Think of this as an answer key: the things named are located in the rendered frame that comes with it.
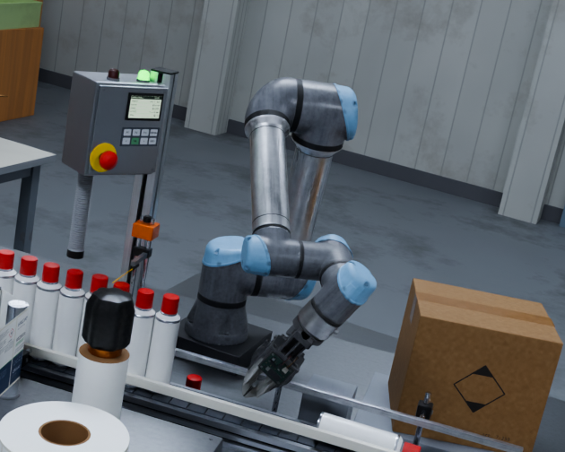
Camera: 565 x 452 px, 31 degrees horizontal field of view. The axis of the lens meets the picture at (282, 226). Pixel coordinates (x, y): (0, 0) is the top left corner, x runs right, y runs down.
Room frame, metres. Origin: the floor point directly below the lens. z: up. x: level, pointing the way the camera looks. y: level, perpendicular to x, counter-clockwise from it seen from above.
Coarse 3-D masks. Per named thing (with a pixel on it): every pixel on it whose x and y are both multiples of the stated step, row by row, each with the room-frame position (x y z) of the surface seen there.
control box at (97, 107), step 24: (96, 72) 2.02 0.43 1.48; (72, 96) 1.98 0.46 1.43; (96, 96) 1.92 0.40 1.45; (120, 96) 1.95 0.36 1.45; (72, 120) 1.97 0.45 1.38; (96, 120) 1.92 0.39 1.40; (120, 120) 1.96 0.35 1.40; (72, 144) 1.96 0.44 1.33; (96, 144) 1.92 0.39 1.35; (72, 168) 1.95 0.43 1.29; (96, 168) 1.93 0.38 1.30; (120, 168) 1.97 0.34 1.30; (144, 168) 2.01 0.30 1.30
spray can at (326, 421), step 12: (324, 420) 1.80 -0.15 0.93; (336, 420) 1.80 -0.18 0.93; (348, 420) 1.81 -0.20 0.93; (336, 432) 1.79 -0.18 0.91; (348, 432) 1.78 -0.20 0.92; (360, 432) 1.78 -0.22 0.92; (372, 432) 1.78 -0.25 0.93; (384, 432) 1.79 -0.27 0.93; (384, 444) 1.77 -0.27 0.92; (396, 444) 1.77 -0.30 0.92; (408, 444) 1.78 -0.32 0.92
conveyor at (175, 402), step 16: (48, 368) 1.89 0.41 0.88; (64, 368) 1.90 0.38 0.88; (160, 400) 1.84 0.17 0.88; (176, 400) 1.85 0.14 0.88; (224, 400) 1.89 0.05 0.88; (224, 416) 1.84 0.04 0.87; (272, 432) 1.80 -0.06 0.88; (288, 432) 1.81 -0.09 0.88; (320, 448) 1.77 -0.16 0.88; (336, 448) 1.78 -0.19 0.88
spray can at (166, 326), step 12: (168, 300) 1.87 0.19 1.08; (168, 312) 1.87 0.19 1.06; (156, 324) 1.87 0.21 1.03; (168, 324) 1.86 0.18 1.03; (156, 336) 1.87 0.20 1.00; (168, 336) 1.86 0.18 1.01; (156, 348) 1.87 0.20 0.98; (168, 348) 1.87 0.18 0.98; (156, 360) 1.86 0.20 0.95; (168, 360) 1.87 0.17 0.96; (156, 372) 1.86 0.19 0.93; (168, 372) 1.87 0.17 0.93
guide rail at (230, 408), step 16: (32, 352) 1.89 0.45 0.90; (48, 352) 1.89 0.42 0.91; (144, 384) 1.84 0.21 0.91; (160, 384) 1.84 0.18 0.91; (192, 400) 1.82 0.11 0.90; (208, 400) 1.82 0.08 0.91; (240, 416) 1.80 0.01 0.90; (256, 416) 1.80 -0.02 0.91; (272, 416) 1.80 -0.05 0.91; (304, 432) 1.78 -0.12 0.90; (320, 432) 1.77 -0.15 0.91; (352, 448) 1.76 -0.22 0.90; (368, 448) 1.75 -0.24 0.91; (384, 448) 1.75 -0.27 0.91
